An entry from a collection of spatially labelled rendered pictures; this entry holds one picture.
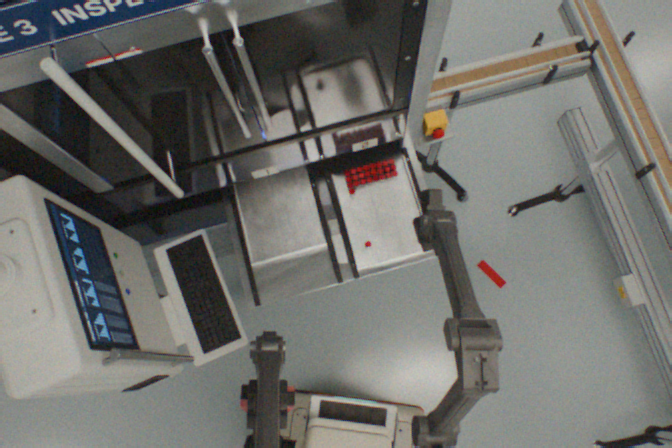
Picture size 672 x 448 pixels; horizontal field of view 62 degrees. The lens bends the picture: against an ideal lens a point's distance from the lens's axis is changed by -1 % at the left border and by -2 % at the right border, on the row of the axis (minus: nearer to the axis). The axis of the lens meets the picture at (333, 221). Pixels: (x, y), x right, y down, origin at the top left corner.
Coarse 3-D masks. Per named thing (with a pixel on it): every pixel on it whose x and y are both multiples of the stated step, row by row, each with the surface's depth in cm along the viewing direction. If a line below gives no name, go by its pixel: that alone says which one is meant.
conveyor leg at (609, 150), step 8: (608, 144) 214; (616, 144) 208; (600, 152) 221; (608, 152) 216; (616, 152) 214; (592, 160) 229; (600, 160) 223; (576, 176) 246; (568, 184) 256; (576, 184) 251; (560, 192) 267; (568, 192) 263
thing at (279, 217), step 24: (240, 192) 198; (264, 192) 198; (288, 192) 198; (240, 216) 193; (264, 216) 196; (288, 216) 195; (312, 216) 195; (264, 240) 194; (288, 240) 193; (312, 240) 193
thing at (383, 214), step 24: (408, 168) 194; (360, 192) 196; (384, 192) 196; (408, 192) 196; (360, 216) 194; (384, 216) 194; (408, 216) 193; (360, 240) 192; (384, 240) 192; (408, 240) 191; (360, 264) 190
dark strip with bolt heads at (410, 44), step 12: (408, 0) 117; (420, 0) 118; (408, 12) 121; (420, 12) 123; (408, 24) 126; (420, 24) 127; (408, 36) 131; (408, 48) 136; (408, 60) 141; (408, 72) 147; (396, 84) 152; (408, 84) 154; (396, 96) 159; (408, 96) 161; (396, 108) 167
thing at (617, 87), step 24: (576, 0) 207; (600, 0) 202; (576, 24) 205; (600, 24) 204; (600, 48) 200; (624, 48) 196; (600, 72) 198; (624, 72) 198; (600, 96) 203; (624, 96) 192; (624, 120) 193; (648, 120) 193; (624, 144) 196; (648, 144) 187; (648, 168) 184; (648, 192) 190
